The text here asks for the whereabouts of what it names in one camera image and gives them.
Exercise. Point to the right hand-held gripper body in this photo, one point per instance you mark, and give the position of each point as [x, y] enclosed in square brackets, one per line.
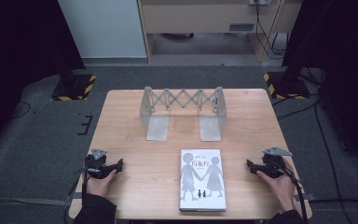
[273, 163]

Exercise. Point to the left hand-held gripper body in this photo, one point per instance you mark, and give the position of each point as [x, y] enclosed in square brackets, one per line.
[97, 165]

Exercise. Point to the person's left hand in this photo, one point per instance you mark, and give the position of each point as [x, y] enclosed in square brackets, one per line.
[98, 186]

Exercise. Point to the person's right hand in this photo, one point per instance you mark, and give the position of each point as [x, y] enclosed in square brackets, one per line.
[279, 188]

